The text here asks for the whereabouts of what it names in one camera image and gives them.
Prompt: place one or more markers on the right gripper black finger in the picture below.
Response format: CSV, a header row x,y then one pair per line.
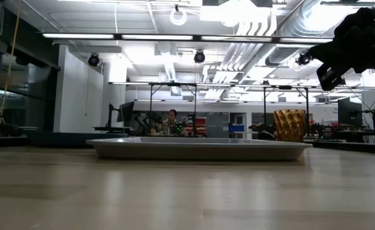
x,y
321,52
330,76

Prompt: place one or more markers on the black monitor on arm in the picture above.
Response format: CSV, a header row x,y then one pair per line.
x,y
126,111
349,111

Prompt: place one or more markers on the amber faceted cup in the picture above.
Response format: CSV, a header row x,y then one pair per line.
x,y
289,126

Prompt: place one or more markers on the grey plastic tray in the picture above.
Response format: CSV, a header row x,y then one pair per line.
x,y
196,150

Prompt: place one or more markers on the dark workbench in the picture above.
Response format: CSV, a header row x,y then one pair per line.
x,y
72,138
347,135

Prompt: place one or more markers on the blue bin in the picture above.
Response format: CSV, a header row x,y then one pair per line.
x,y
236,128

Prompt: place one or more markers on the black overhead light bar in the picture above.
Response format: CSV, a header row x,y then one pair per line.
x,y
187,37

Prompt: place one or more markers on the red parts bins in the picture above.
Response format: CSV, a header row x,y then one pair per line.
x,y
200,126

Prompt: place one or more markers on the person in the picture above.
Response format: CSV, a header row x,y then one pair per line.
x,y
172,124

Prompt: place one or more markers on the black hanging camera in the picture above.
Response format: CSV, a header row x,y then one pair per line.
x,y
93,60
199,57
303,59

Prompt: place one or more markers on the silver ventilation duct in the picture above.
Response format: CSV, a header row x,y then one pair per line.
x,y
302,28

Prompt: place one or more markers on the black workstation frame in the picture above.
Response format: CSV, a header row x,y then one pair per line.
x,y
307,108
195,102

